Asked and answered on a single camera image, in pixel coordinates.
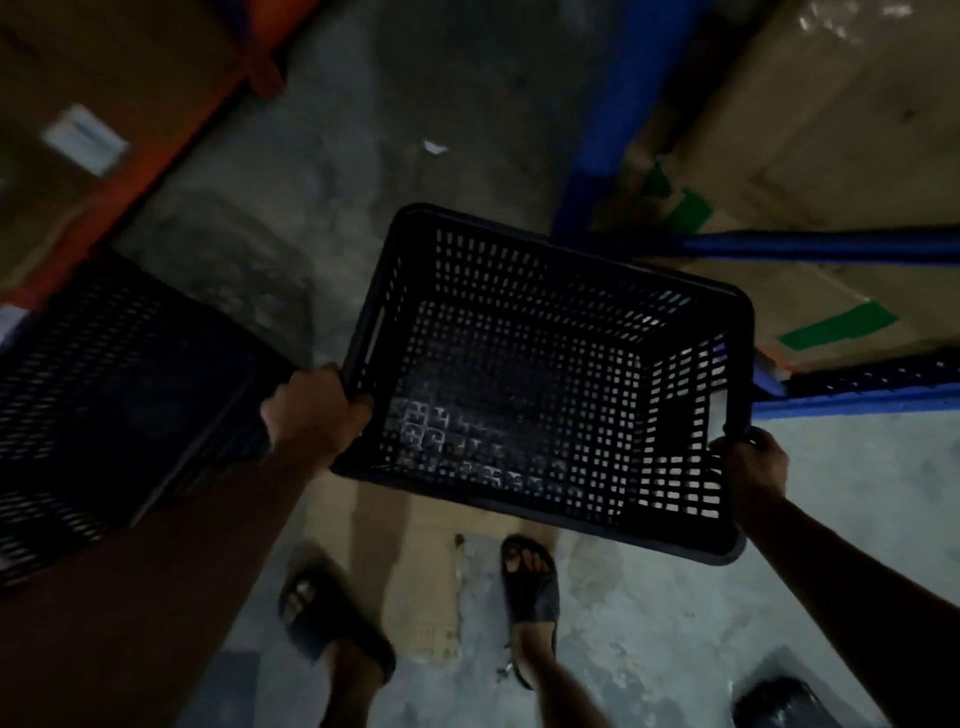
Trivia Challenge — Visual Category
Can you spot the person's right hand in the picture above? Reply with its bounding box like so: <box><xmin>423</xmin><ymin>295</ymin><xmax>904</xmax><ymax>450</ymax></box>
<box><xmin>709</xmin><ymin>426</ymin><xmax>790</xmax><ymax>537</ymax></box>

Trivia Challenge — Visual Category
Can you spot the person's left hand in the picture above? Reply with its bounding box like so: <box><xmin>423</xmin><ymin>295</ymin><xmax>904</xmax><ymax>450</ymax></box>
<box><xmin>259</xmin><ymin>363</ymin><xmax>375</xmax><ymax>474</ymax></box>

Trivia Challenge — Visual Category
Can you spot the black perforated plastic basket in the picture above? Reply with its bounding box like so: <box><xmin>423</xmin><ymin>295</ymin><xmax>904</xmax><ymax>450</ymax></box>
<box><xmin>330</xmin><ymin>202</ymin><xmax>756</xmax><ymax>567</ymax></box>

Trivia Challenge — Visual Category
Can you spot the person's left forearm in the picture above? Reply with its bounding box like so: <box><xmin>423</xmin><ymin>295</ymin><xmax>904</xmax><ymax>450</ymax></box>
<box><xmin>0</xmin><ymin>442</ymin><xmax>331</xmax><ymax>728</ymax></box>

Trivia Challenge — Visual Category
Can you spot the person's right forearm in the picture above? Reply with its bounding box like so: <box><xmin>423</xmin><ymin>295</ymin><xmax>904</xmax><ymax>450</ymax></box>
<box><xmin>738</xmin><ymin>495</ymin><xmax>960</xmax><ymax>728</ymax></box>

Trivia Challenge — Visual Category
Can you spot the cardboard box with green tape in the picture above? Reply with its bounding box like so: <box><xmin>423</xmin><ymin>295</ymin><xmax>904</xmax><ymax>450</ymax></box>
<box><xmin>660</xmin><ymin>258</ymin><xmax>960</xmax><ymax>372</ymax></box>

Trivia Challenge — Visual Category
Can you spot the flat cardboard sheet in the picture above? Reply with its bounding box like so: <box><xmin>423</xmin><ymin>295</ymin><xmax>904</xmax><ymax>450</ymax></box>
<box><xmin>303</xmin><ymin>472</ymin><xmax>560</xmax><ymax>665</ymax></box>

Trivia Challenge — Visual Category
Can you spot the blue metal shelf rack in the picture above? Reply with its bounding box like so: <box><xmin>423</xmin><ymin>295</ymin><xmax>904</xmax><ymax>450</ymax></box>
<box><xmin>551</xmin><ymin>0</ymin><xmax>960</xmax><ymax>421</ymax></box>

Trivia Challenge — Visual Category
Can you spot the person's left black sandal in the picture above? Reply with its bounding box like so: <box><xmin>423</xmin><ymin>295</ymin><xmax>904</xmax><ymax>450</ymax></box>
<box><xmin>278</xmin><ymin>558</ymin><xmax>397</xmax><ymax>685</ymax></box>

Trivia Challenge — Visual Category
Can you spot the person's black sandal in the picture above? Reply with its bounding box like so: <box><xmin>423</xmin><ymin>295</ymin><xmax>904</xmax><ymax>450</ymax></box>
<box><xmin>278</xmin><ymin>558</ymin><xmax>397</xmax><ymax>685</ymax></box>
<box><xmin>500</xmin><ymin>534</ymin><xmax>561</xmax><ymax>691</ymax></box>

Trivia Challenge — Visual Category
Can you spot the large black perforated plastic crate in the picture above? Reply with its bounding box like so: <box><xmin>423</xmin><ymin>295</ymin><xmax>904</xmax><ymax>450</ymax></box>
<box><xmin>0</xmin><ymin>247</ymin><xmax>297</xmax><ymax>594</ymax></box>

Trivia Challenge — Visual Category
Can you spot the person's right black sandal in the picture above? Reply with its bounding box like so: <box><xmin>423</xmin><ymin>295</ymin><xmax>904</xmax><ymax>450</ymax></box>
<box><xmin>500</xmin><ymin>534</ymin><xmax>561</xmax><ymax>691</ymax></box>

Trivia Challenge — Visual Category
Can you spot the black plastic bag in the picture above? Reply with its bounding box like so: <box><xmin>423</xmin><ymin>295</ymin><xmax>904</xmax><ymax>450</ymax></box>
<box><xmin>731</xmin><ymin>676</ymin><xmax>845</xmax><ymax>728</ymax></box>

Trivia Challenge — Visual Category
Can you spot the person's left leg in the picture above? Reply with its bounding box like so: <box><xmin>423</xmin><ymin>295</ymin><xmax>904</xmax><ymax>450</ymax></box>
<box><xmin>321</xmin><ymin>637</ymin><xmax>387</xmax><ymax>728</ymax></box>

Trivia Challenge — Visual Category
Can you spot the person's leg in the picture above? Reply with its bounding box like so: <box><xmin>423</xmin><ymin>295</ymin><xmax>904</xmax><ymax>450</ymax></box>
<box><xmin>321</xmin><ymin>637</ymin><xmax>387</xmax><ymax>728</ymax></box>
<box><xmin>510</xmin><ymin>622</ymin><xmax>612</xmax><ymax>728</ymax></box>

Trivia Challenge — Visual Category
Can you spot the person's right leg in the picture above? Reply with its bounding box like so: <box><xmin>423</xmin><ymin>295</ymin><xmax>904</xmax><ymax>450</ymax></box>
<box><xmin>510</xmin><ymin>622</ymin><xmax>612</xmax><ymax>728</ymax></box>

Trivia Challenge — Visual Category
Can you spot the large brown cardboard box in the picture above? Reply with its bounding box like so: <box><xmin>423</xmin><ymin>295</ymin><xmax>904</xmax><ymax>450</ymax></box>
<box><xmin>622</xmin><ymin>0</ymin><xmax>960</xmax><ymax>230</ymax></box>

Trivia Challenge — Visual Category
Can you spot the cardboard box with white label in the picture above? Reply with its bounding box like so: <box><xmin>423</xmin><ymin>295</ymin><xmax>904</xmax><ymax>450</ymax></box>
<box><xmin>0</xmin><ymin>0</ymin><xmax>241</xmax><ymax>290</ymax></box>

